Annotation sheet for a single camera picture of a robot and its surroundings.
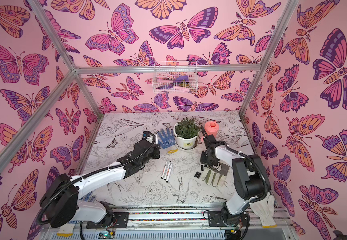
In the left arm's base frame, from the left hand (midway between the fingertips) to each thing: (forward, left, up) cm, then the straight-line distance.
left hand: (161, 144), depth 83 cm
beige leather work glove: (-12, -31, -16) cm, 37 cm away
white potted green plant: (+8, -14, 0) cm, 16 cm away
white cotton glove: (-29, -54, -16) cm, 63 cm away
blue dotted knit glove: (+14, 0, -17) cm, 22 cm away
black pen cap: (-6, -24, -17) cm, 30 cm away
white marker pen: (-13, -2, -16) cm, 21 cm away
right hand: (-2, -26, -16) cm, 31 cm away
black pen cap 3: (-11, -20, -16) cm, 28 cm away
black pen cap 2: (-12, -21, -16) cm, 29 cm away
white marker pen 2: (-9, -4, -16) cm, 19 cm away
